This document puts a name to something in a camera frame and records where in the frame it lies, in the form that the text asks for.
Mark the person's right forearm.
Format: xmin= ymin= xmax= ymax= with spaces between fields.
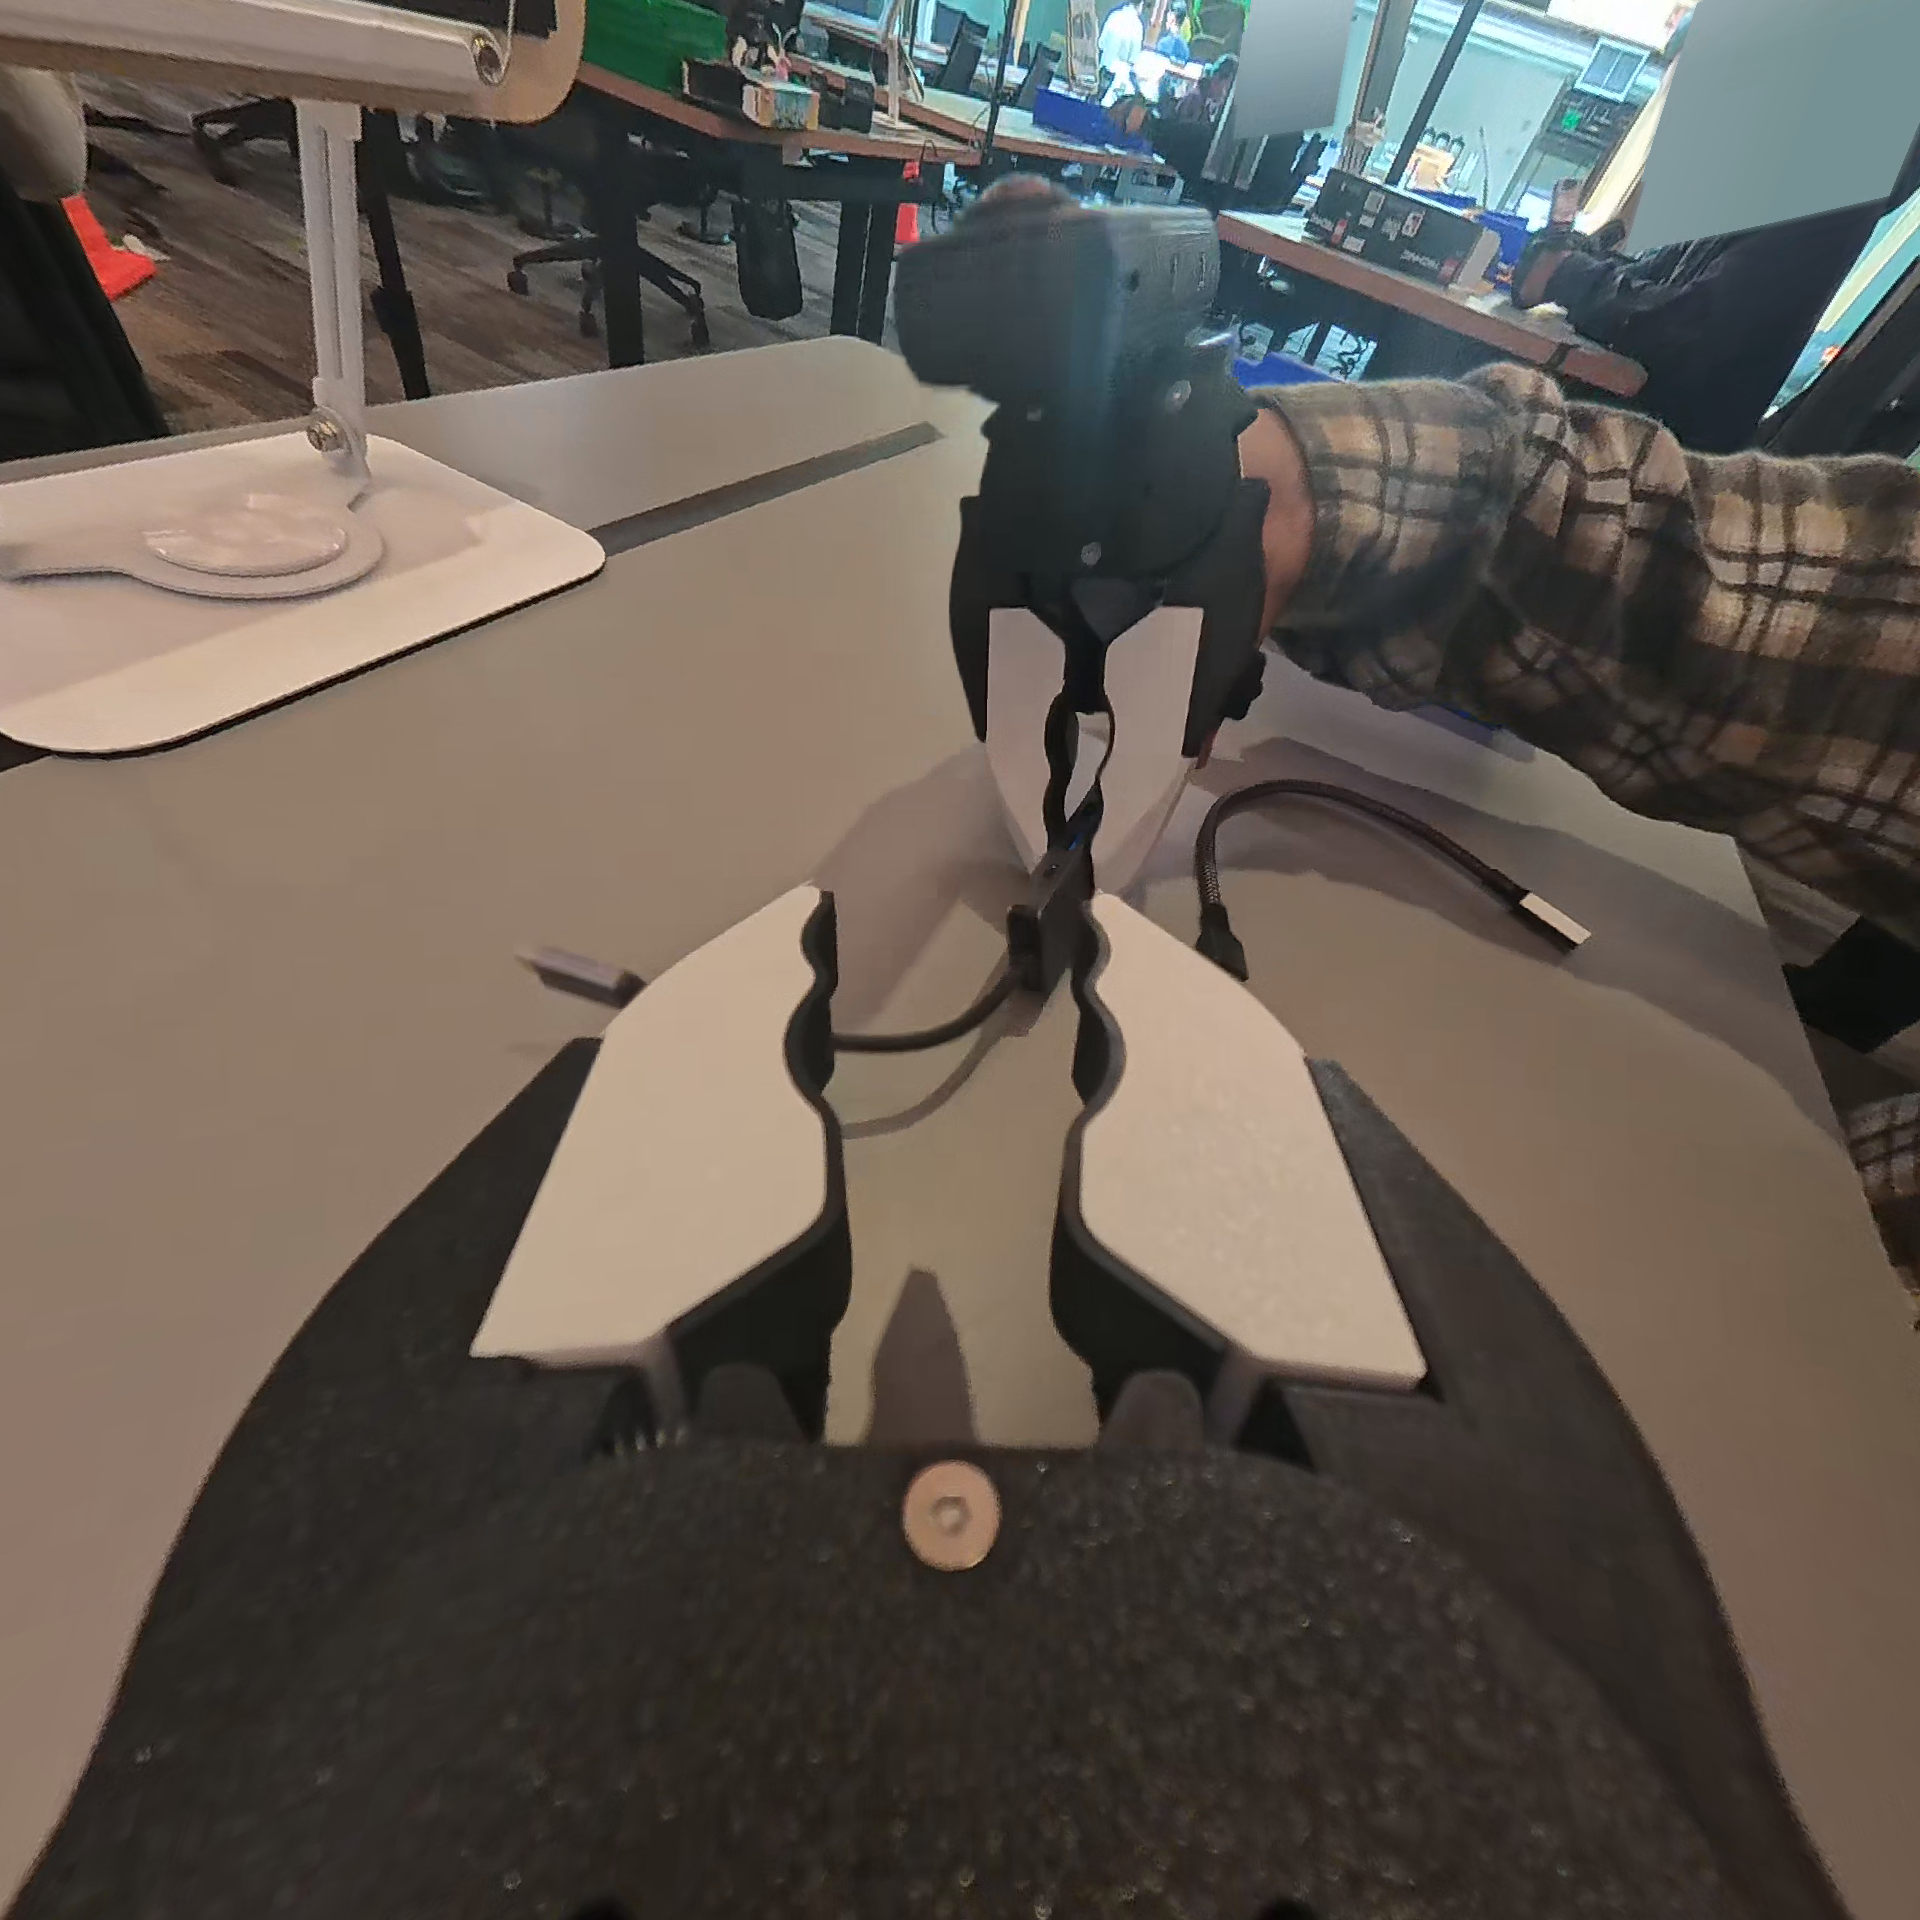
xmin=1259 ymin=368 xmax=1920 ymax=933

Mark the white metal stand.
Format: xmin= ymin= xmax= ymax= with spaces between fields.
xmin=0 ymin=23 xmax=607 ymax=757

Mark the person's plaid shirt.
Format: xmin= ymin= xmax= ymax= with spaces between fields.
xmin=1845 ymin=1093 xmax=1920 ymax=1322

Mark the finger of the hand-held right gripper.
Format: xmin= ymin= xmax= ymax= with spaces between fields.
xmin=987 ymin=605 xmax=1079 ymax=875
xmin=1089 ymin=605 xmax=1214 ymax=887

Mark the wooden clipboard board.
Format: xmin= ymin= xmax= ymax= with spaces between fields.
xmin=0 ymin=0 xmax=588 ymax=121

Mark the dark slim usb hub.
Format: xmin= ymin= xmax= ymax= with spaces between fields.
xmin=514 ymin=896 xmax=1095 ymax=1053

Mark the black bag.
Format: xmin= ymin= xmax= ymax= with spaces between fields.
xmin=732 ymin=195 xmax=806 ymax=320

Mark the wooden top desk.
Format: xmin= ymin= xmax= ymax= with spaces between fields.
xmin=1219 ymin=210 xmax=1649 ymax=401
xmin=577 ymin=61 xmax=985 ymax=368

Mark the braided usb cable gold plug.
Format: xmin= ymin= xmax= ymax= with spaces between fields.
xmin=1195 ymin=779 xmax=1596 ymax=986

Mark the stack of green bins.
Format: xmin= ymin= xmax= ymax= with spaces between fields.
xmin=582 ymin=0 xmax=729 ymax=73

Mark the person's right hand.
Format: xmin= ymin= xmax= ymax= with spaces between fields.
xmin=1237 ymin=406 xmax=1321 ymax=648

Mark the black cardboard box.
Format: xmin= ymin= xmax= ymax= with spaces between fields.
xmin=1305 ymin=167 xmax=1479 ymax=289

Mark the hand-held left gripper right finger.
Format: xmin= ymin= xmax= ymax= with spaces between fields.
xmin=1046 ymin=893 xmax=1428 ymax=1445

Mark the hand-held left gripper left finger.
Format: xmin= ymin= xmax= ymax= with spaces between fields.
xmin=469 ymin=886 xmax=854 ymax=1443

